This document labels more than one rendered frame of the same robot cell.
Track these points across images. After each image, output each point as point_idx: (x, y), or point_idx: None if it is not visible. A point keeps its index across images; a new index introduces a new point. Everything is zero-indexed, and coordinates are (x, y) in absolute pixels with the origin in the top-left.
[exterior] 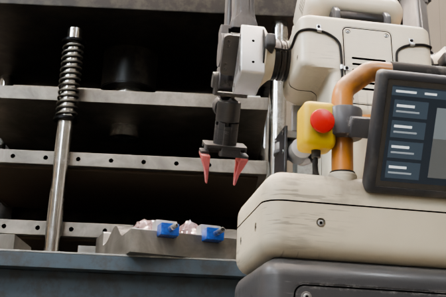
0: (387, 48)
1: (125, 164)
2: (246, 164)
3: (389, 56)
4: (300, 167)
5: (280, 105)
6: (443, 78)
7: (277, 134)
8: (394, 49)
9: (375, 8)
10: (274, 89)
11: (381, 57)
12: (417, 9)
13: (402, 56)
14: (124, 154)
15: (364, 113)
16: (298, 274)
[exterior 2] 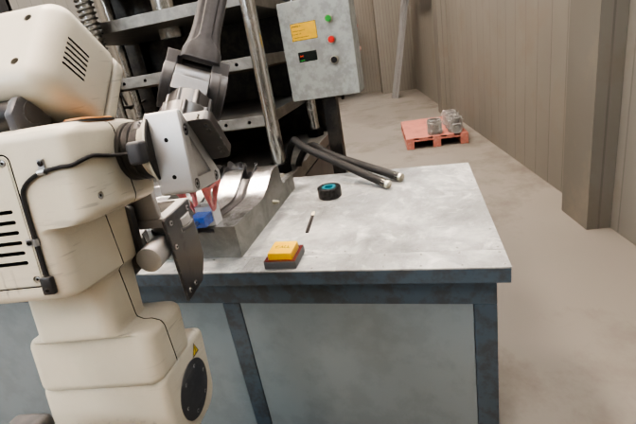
0: (8, 188)
1: (154, 80)
2: (239, 61)
3: (15, 202)
4: (286, 50)
5: (246, 5)
6: None
7: (250, 35)
8: (20, 186)
9: (0, 94)
10: None
11: (4, 206)
12: None
13: (34, 195)
14: (151, 74)
15: (7, 301)
16: None
